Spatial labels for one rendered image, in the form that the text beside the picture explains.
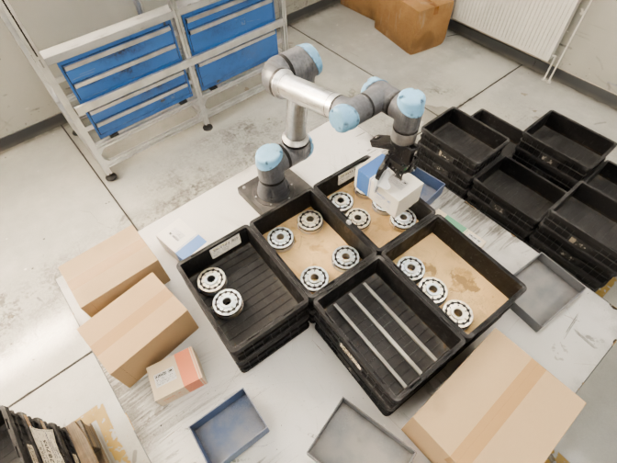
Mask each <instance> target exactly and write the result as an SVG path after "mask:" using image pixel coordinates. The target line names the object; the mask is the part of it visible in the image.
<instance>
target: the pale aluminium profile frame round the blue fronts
mask: <svg viewBox="0 0 617 463"><path fill-rule="evenodd" d="M133 2H134V5H135V7H136V9H137V12H138V15H140V14H143V13H144V10H143V7H142V4H141V2H140V0H133ZM167 3H168V6H169V8H170V9H171V10H172V11H173V14H174V18H173V22H174V27H175V31H174V35H175V36H177V37H178V39H179V43H180V46H181V48H180V49H179V51H180V53H181V55H184V60H183V61H180V62H178V63H175V64H173V65H171V66H168V67H166V68H164V69H161V70H160V71H157V72H155V73H151V74H149V75H147V76H144V77H142V78H141V79H138V80H136V81H134V82H131V83H129V84H127V85H123V86H121V87H119V88H117V89H115V90H113V91H110V92H108V93H106V94H103V95H101V96H99V97H96V98H94V99H92V100H89V101H87V102H85V103H83V104H81V105H79V106H76V107H74V108H73V107H72V105H71V104H70V102H73V101H74V100H76V99H77V98H76V96H75V94H74V93H71V94H69V95H67V96H66V95H65V94H64V93H63V91H62V89H61V87H60V86H59V83H61V82H64V81H66V79H65V78H64V76H63V75H62V76H59V77H57V78H54V76H53V74H52V73H51V71H50V69H49V67H48V65H47V64H46V63H45V62H44V60H43V58H42V56H41V55H40V53H39V51H38V49H37V48H36V46H35V44H34V43H33V41H32V39H31V38H30V36H29V34H28V33H27V31H26V30H25V28H24V26H23V25H22V23H21V21H20V20H19V18H18V16H17V14H16V13H15V11H14V9H13V8H12V6H11V5H10V4H9V2H8V0H0V17H1V18H2V19H3V21H4V22H5V24H6V26H7V28H8V29H9V31H10V32H11V34H12V36H13V37H14V39H15V40H16V42H17V44H18V45H19V47H20V49H21V50H22V51H23V52H24V54H25V55H26V57H27V59H28V61H29V62H30V64H31V65H32V67H33V68H34V70H35V72H36V73H37V75H38V76H39V78H40V80H41V81H42V83H43V84H44V85H45V87H46V88H47V90H48V91H49V93H50V95H51V97H52V98H53V100H54V101H55V103H56V104H57V106H58V108H59V109H60V111H61V112H62V114H63V115H64V117H65V118H66V120H67V121H68V123H69V124H70V126H71V127H72V129H73V135H74V136H79V138H80V139H81V140H82V142H83V143H84V145H85V146H86V147H87V149H88V150H89V151H90V153H91V154H92V155H93V156H94V157H95V159H96V160H97V162H98V163H99V164H100V166H101V167H102V168H103V170H104V172H105V173H106V174H107V175H106V180H107V181H113V180H115V179H116V178H117V174H115V173H112V172H111V170H110V169H109V167H111V166H113V165H115V164H118V163H120V162H122V161H124V160H126V159H128V158H130V157H131V156H133V155H135V154H137V153H139V152H142V151H144V150H146V149H148V148H150V147H152V146H153V145H155V144H157V143H159V142H161V141H164V140H166V139H168V138H170V137H172V136H174V135H175V134H177V133H179V132H181V131H183V130H186V129H188V128H190V127H192V126H194V125H196V124H197V123H199V122H201V121H203V123H204V124H205V125H204V126H203V130H205V131H209V130H212V129H213V126H212V125H211V124H209V119H208V118H210V117H212V116H214V115H216V114H218V113H219V112H221V111H223V110H225V109H226V108H228V107H231V106H233V105H235V104H237V103H239V102H241V101H242V100H244V99H246V98H248V97H250V96H253V95H255V94H257V93H259V92H261V91H263V90H264V89H265V88H264V85H263V83H261V84H259V85H257V86H255V87H253V88H251V89H249V90H247V91H245V92H243V93H241V94H239V95H237V96H235V97H233V98H231V99H229V100H227V101H225V102H223V103H221V104H219V105H217V106H215V107H213V108H211V109H207V108H206V107H205V104H206V101H207V99H208V98H209V97H211V96H214V95H215V94H217V93H219V92H221V91H223V90H225V89H228V88H230V87H232V86H234V85H236V84H238V83H240V82H242V81H244V80H246V79H248V78H250V77H253V76H255V75H257V74H258V73H261V72H262V69H263V67H264V64H265V63H266V62H267V61H266V62H264V63H262V64H260V65H258V66H256V67H254V68H252V69H251V70H249V71H246V72H244V73H241V74H239V75H237V76H235V77H233V78H231V79H229V80H227V81H225V82H223V83H221V84H219V85H214V86H212V87H210V88H209V89H208V90H206V91H204V92H202V93H201V90H200V86H199V83H198V81H199V80H198V76H196V71H195V69H196V67H195V64H197V63H199V62H203V61H204V60H206V59H209V58H211V57H213V56H216V55H218V54H220V53H222V52H224V51H227V50H229V49H232V48H234V47H236V46H238V45H241V44H243V43H244V42H247V41H249V40H252V39H255V38H257V37H259V36H261V35H263V34H265V33H267V32H270V31H272V30H274V29H276V28H280V29H281V39H279V40H277V44H279V43H281V42H282V50H281V49H280V48H278V54H279V53H281V52H283V51H287V50H288V36H287V22H286V0H278V7H279V19H277V20H275V21H273V22H271V23H268V24H266V25H264V26H261V27H259V28H256V29H254V30H252V31H249V32H247V33H245V34H243V35H240V36H239V37H237V38H234V39H232V40H228V41H226V42H224V43H221V44H219V45H218V46H215V47H213V48H211V49H208V50H206V51H202V52H200V53H199V54H196V55H194V56H192V57H191V54H190V47H189V44H187V40H186V37H185V27H183V25H182V21H181V18H180V15H179V11H178V8H177V4H176V2H175V0H167ZM174 10H176V14H177V17H176V14H175V11H174ZM32 57H33V58H32ZM33 59H34V60H35V61H34V60H33ZM39 60H41V62H42V63H43V65H44V67H45V68H43V67H42V65H41V63H40V62H39ZM184 69H185V71H186V72H187V73H189V77H190V80H188V81H189V84H192V86H193V87H192V86H191V85H190V87H191V90H192V93H193V96H192V97H189V98H187V99H185V100H183V101H181V102H179V103H178V104H176V105H174V106H172V107H169V108H167V109H166V110H163V111H161V112H159V113H157V114H155V115H153V116H151V117H149V118H147V119H144V120H142V121H140V122H138V123H136V124H134V125H132V126H130V127H127V128H125V129H124V130H121V131H119V132H115V133H113V134H111V135H109V136H108V137H106V138H104V139H103V140H101V141H98V142H93V140H92V139H91V137H90V135H89V134H88V131H89V130H93V129H94V127H93V125H92V124H91V125H89V126H87V127H84V125H83V123H82V121H81V119H85V118H87V116H86V114H85V113H86V112H88V111H90V110H93V109H95V108H97V107H101V106H103V105H104V104H106V103H109V102H111V101H113V100H115V99H118V98H120V97H122V96H125V95H127V94H129V93H131V92H134V91H136V90H138V89H140V88H143V87H144V86H146V85H150V84H152V83H154V82H157V81H159V80H161V79H163V78H165V77H167V76H170V75H172V74H174V73H178V72H180V71H182V70H184ZM188 107H191V108H192V109H193V110H194V111H195V112H196V113H197V115H196V116H195V117H193V118H190V119H188V120H186V121H184V122H182V123H180V124H178V125H176V126H174V127H172V128H170V129H168V130H166V131H164V132H162V133H160V134H158V135H156V136H154V137H152V138H150V139H148V140H147V141H144V142H142V143H140V144H138V145H136V146H134V147H132V148H130V149H128V150H126V151H125V152H122V153H120V154H118V155H116V156H114V157H111V158H105V157H104V156H102V155H101V154H102V151H103V150H104V149H105V148H106V147H107V146H109V145H111V144H113V143H115V142H117V141H120V140H122V139H124V138H127V137H128V136H130V135H132V134H134V133H136V132H138V131H140V130H143V129H145V128H147V127H149V126H150V125H153V124H155V123H157V122H159V121H161V120H163V119H166V118H168V117H170V116H172V115H173V114H175V113H178V112H180V111H182V110H184V109H186V108H188ZM76 113H77V114H76Z"/></svg>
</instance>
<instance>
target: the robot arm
mask: <svg viewBox="0 0 617 463"><path fill-rule="evenodd" d="M322 68H323V65H322V60H321V57H320V55H319V53H318V51H317V50H316V49H315V48H314V47H313V46H312V45H311V44H309V43H302V44H300V45H297V46H296V47H294V48H291V49H289V50H287V51H283V52H281V53H279V54H277V55H275V56H273V57H271V58H270V59H269V60H268V61H267V62H266V63H265V64H264V67H263V69H262V82H263V85H264V88H265V90H266V91H267V92H268V93H269V94H270V95H272V96H274V97H276V98H279V99H285V98H286V130H285V131H284V132H283V134H282V141H281V142H280V143H278V144H276V143H271V144H269V143H267V144H265V145H263V146H261V147H260V148H259V149H258V150H257V152H256V154H255V164H256V167H257V172H258V177H259V183H258V187H257V193H258V197H259V198H260V199H261V200H263V201H265V202H270V203H275V202H279V201H282V200H284V199H285V198H287V197H288V195H289V194H290V185H289V183H288V181H287V179H286V177H285V171H286V170H288V169H289V168H291V167H293V166H294V165H296V164H298V163H300V162H302V161H304V160H306V159H308V158H309V157H310V156H311V155H312V153H313V151H314V144H313V142H312V139H311V137H310V136H309V134H308V133H307V120H308V109H310V110H312V111H314V112H316V113H318V114H320V115H322V116H324V117H326V118H328V119H329V121H330V124H331V126H332V127H333V128H335V130H336V131H338V132H340V133H345V132H347V131H348V130H353V129H355V128H356V127H357V126H358V125H360V124H362V123H363V122H365V121H367V120H368V119H370V118H372V117H373V116H375V115H377V114H378V113H380V112H383V113H385V114H386V115H388V116H389V117H391V118H393V119H394V121H393V126H392V131H391V135H381V134H378V135H376V136H375V137H374V138H373V139H371V140H370V143H371V146H372V147H374V148H380V149H387V150H388V153H387V155H386V156H385V158H384V160H383V162H382V164H381V165H380V166H379V167H378V169H377V172H376V177H375V182H374V192H376V191H377V189H378V187H381V188H384V189H385V190H389V189H390V188H391V185H390V183H389V181H388V179H389V177H390V171H388V170H387V168H390V169H391V170H392V171H393V172H394V173H395V174H396V177H397V178H399V179H400V180H402V176H403V175H404V174H406V173H411V172H412V171H414V172H415V170H416V168H417V164H418V161H419V159H420V158H419V157H418V156H417V155H415V154H414V153H415V152H416V151H418V150H419V148H420V145H418V144H417V143H415V141H416V138H417V134H418V131H419V127H420V124H421V118H422V115H423V113H424V106H425V101H426V97H425V95H424V94H423V92H422V91H421V90H419V89H413V88H405V89H403V90H402V91H401V90H399V89H397V88H396V87H395V86H393V85H391V84H389V83H388V82H387V81H386V80H382V79H380V78H378V77H376V76H374V77H371V78H369V79H368V80H367V82H366V83H364V85H363V87H362V90H361V93H360V94H358V95H356V96H354V97H348V96H344V95H342V94H339V93H337V92H334V91H332V90H330V89H328V88H325V87H323V86H320V85H316V84H314V83H315V76H316V75H320V73H321V72H322ZM416 161H417V163H416ZM415 163H416V166H415ZM414 169H415V170H414Z"/></svg>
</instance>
